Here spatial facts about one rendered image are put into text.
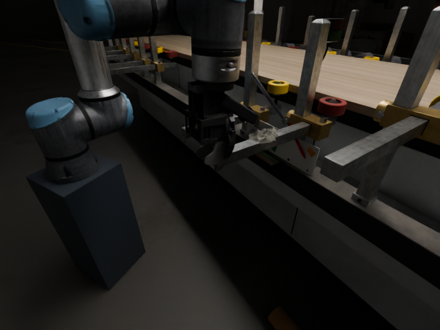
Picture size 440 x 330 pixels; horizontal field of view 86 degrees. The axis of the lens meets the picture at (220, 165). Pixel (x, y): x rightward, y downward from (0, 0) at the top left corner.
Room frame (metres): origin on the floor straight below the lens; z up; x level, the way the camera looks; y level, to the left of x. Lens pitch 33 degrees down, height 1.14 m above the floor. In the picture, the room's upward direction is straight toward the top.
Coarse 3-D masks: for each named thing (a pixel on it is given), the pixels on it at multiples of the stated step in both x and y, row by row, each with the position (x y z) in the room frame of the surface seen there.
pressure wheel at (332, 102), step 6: (324, 102) 0.69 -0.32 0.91; (330, 102) 0.70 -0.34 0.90; (336, 102) 0.70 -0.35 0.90; (342, 102) 0.69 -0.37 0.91; (318, 108) 0.71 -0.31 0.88; (324, 108) 0.68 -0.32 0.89; (330, 108) 0.67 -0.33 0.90; (336, 108) 0.67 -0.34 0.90; (342, 108) 0.67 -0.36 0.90; (324, 114) 0.68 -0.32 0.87; (330, 114) 0.67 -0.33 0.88; (336, 114) 0.67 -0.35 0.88; (342, 114) 0.68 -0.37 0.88
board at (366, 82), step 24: (168, 48) 1.92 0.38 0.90; (264, 48) 1.92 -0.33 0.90; (288, 48) 1.92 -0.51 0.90; (240, 72) 1.19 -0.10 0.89; (264, 72) 1.13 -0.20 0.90; (288, 72) 1.13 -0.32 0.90; (336, 72) 1.13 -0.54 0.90; (360, 72) 1.13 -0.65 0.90; (384, 72) 1.13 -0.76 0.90; (336, 96) 0.77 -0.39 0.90; (360, 96) 0.77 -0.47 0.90; (384, 96) 0.77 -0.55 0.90; (432, 96) 0.77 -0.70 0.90
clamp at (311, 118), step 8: (288, 112) 0.72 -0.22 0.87; (296, 120) 0.68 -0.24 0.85; (304, 120) 0.65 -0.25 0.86; (312, 120) 0.64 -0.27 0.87; (328, 120) 0.64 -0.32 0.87; (312, 128) 0.63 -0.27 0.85; (320, 128) 0.61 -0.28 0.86; (328, 128) 0.63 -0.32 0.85; (312, 136) 0.62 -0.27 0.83; (320, 136) 0.61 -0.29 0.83; (328, 136) 0.63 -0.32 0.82
